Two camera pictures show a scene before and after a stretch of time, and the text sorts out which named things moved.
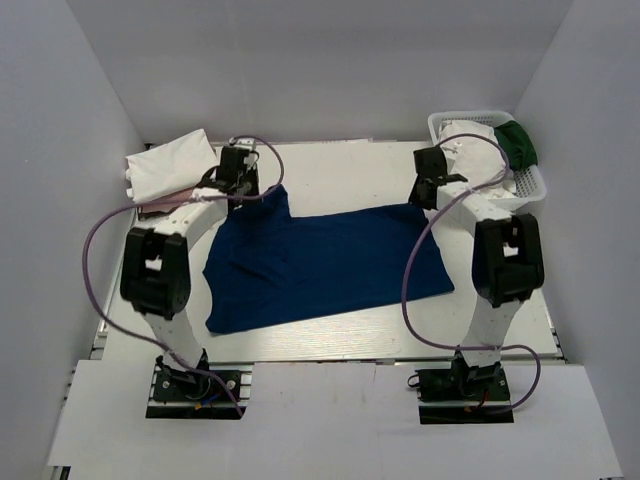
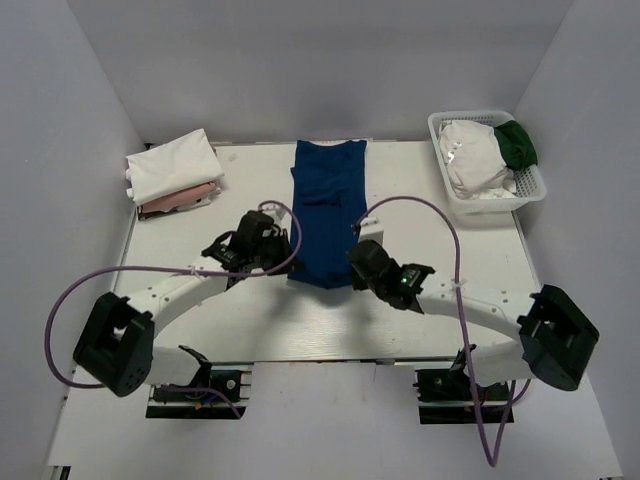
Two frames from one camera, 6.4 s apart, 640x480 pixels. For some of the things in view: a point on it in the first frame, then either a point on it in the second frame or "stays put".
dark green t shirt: x=520 y=151 stays put
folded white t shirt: x=170 y=167 stays put
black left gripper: x=253 y=173 -> x=284 y=244
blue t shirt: x=271 y=266 -> x=329 y=196
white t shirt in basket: x=478 y=160 stays put
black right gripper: x=415 y=199 -> x=357 y=281
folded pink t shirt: x=175 y=197 stays put
